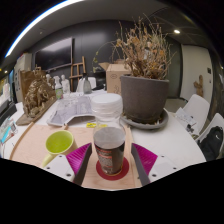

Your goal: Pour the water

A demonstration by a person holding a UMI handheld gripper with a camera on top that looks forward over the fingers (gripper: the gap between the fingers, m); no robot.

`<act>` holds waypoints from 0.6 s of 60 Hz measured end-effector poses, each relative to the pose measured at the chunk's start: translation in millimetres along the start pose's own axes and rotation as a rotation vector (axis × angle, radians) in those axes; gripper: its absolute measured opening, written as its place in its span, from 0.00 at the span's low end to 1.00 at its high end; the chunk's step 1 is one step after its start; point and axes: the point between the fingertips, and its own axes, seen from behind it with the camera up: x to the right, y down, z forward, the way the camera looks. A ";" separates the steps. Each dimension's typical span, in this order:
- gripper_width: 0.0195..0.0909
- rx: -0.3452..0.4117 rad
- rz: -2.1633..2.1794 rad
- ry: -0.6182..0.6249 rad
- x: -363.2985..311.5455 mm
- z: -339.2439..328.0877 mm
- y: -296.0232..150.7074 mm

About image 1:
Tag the wooden wall figure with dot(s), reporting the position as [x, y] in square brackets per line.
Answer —
[199, 86]

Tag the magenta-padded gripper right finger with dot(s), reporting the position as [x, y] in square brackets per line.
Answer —
[146, 158]

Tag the grey plant saucer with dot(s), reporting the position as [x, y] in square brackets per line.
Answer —
[160, 124]

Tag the white chair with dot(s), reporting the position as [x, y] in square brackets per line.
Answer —
[80, 86]
[199, 105]
[218, 118]

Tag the papers on chair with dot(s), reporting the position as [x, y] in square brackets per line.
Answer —
[185, 118]

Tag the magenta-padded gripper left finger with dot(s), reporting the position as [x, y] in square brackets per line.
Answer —
[78, 158]

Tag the recessed ceiling spotlight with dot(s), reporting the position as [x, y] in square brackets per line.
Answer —
[176, 31]

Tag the dried plant in grey pot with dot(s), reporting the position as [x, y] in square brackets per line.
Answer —
[143, 100]

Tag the long ceiling light strip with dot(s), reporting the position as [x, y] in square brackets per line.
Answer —
[33, 21]

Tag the white spray bottle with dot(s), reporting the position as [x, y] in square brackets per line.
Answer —
[59, 91]

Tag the white cabinet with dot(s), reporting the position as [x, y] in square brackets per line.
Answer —
[22, 62]

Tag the small yellow packet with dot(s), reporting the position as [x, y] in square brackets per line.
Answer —
[90, 125]

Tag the colourful book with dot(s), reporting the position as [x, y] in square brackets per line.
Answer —
[7, 131]

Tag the flat round red coaster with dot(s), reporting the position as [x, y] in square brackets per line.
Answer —
[125, 170]

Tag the black wall screen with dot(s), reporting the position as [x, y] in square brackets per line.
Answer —
[53, 54]

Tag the printed grey paper sheet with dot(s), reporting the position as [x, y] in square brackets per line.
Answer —
[71, 110]

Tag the brown cardboard box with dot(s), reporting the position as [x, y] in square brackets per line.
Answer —
[113, 78]

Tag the black flat box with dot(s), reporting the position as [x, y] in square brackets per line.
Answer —
[7, 111]

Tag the yellow-green mug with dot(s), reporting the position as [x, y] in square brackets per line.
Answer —
[60, 143]

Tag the clear white-capped drink bottle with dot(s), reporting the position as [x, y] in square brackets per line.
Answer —
[108, 140]

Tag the small white plaster bust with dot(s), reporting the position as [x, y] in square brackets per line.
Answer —
[65, 84]

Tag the black backpack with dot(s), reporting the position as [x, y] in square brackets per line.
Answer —
[211, 143]

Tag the wooden easel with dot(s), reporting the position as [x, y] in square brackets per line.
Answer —
[77, 70]

